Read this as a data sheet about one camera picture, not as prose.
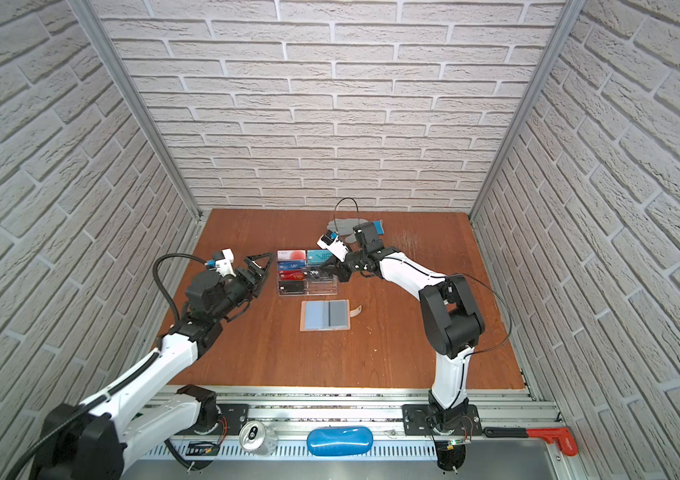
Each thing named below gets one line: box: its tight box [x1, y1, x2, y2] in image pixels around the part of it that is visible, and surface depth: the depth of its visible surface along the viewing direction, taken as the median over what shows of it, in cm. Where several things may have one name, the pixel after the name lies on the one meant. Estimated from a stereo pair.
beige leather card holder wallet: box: [300, 299, 363, 331], surface depth 94 cm
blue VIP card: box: [278, 260, 306, 271], surface depth 97 cm
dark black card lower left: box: [278, 280, 305, 295], surface depth 97 cm
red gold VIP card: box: [279, 270, 305, 281], surface depth 97 cm
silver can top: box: [238, 420, 279, 456], surface depth 61 cm
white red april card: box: [277, 250, 306, 261], surface depth 97 cm
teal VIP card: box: [307, 249, 333, 266], surface depth 97 cm
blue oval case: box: [306, 426, 374, 456], surface depth 71 cm
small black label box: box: [186, 441, 220, 456], surface depth 74 cm
